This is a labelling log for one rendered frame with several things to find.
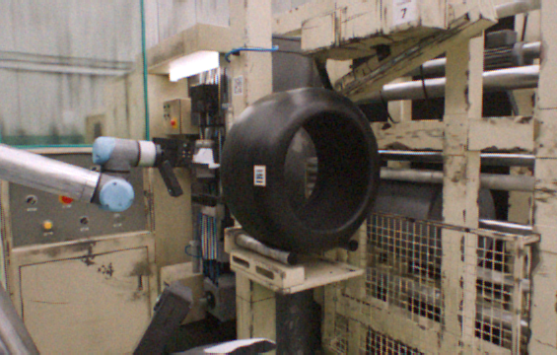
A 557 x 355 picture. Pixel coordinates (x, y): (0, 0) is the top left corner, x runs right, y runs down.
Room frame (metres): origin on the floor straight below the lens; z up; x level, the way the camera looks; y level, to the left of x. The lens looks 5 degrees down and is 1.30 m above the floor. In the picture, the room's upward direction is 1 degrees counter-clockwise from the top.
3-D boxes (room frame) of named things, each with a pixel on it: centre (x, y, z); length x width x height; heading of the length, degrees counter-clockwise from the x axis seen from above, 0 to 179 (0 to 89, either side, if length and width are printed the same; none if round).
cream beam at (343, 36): (1.70, -0.38, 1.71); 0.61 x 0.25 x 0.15; 35
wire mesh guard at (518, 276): (1.63, -0.46, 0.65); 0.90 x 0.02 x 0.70; 35
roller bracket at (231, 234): (1.77, 0.04, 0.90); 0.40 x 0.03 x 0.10; 125
